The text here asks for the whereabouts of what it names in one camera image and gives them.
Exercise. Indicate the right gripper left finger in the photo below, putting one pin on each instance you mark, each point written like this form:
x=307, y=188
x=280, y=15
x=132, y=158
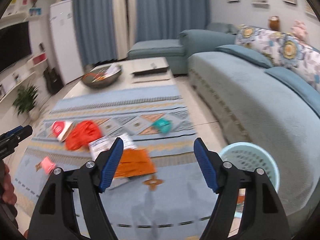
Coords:
x=54, y=214

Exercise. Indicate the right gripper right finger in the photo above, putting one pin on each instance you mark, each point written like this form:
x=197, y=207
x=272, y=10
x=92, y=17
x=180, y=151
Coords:
x=263, y=216

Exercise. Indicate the pink small packet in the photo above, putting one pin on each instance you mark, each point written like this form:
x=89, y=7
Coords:
x=47, y=165

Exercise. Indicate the red card box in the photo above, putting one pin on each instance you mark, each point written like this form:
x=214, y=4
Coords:
x=61, y=129

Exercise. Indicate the red plastic bag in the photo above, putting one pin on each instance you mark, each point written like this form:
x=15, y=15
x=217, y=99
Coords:
x=82, y=134

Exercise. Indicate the white blue milk carton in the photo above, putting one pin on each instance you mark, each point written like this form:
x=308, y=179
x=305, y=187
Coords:
x=105, y=143

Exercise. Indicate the orange foil wrapper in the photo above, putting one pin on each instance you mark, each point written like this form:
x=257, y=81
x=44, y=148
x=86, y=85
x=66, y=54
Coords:
x=135, y=164

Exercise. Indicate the light blue trash basket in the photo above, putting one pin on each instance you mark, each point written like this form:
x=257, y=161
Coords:
x=248, y=157

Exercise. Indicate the person's left hand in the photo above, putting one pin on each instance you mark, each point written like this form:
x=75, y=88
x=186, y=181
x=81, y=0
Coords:
x=8, y=196

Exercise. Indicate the green potted plant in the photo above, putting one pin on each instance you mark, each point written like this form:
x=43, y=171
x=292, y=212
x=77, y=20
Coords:
x=26, y=102

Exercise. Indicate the white tv shelf unit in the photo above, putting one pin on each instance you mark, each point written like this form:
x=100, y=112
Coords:
x=38, y=34

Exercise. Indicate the black television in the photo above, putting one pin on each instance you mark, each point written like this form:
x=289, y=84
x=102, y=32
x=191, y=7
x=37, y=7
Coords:
x=14, y=44

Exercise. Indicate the blue patterned rug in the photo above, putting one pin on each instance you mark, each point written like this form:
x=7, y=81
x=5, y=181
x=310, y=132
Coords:
x=174, y=202

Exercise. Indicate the dark bowl with items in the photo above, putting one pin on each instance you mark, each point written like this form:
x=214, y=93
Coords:
x=102, y=76

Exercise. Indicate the blue fabric sofa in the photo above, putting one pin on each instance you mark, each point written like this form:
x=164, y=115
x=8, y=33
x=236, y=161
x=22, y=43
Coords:
x=251, y=105

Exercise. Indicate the white refrigerator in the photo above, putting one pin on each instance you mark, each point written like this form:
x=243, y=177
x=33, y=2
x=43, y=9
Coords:
x=65, y=44

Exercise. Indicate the white coffee table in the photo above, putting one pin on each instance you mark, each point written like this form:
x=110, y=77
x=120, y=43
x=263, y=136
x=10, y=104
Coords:
x=125, y=81

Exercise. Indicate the teal small packet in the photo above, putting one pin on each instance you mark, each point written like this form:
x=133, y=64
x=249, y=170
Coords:
x=162, y=125

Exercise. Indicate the blue curtains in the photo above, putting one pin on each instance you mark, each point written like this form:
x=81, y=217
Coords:
x=106, y=29

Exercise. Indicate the floral back cushion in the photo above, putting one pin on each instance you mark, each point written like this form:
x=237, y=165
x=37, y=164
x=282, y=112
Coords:
x=283, y=50

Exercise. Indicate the blue ottoman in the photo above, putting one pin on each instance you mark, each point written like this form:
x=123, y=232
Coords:
x=170, y=49

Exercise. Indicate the pink plush toy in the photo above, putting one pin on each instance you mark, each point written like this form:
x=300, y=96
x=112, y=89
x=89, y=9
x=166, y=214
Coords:
x=299, y=30

